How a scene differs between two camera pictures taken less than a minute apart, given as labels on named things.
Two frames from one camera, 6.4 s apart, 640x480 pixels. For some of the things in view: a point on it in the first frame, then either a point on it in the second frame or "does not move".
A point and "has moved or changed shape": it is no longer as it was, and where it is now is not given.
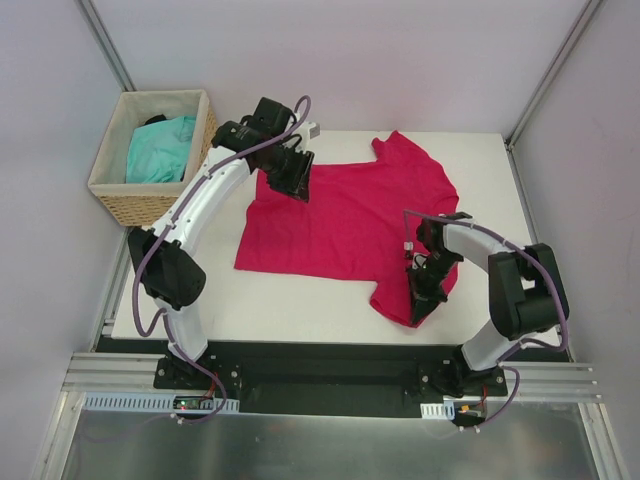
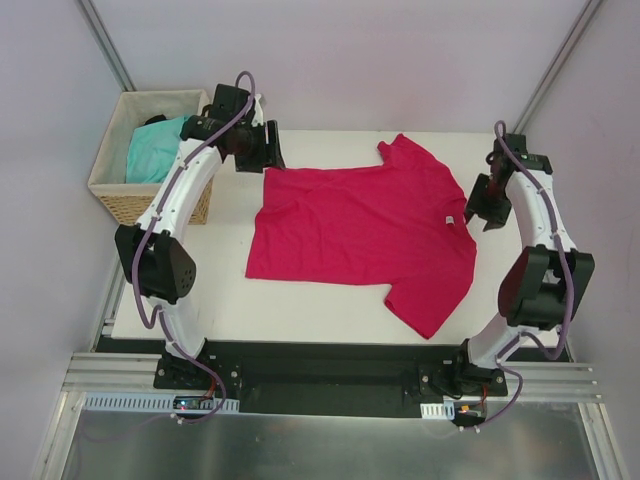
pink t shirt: [362, 222] has moved or changed shape
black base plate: [332, 377] does not move
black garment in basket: [160, 117] does not move
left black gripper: [292, 170] → [272, 145]
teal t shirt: [158, 152] does not move
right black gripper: [429, 286] → [486, 203]
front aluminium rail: [102, 372] does not move
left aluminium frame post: [95, 23] does not move
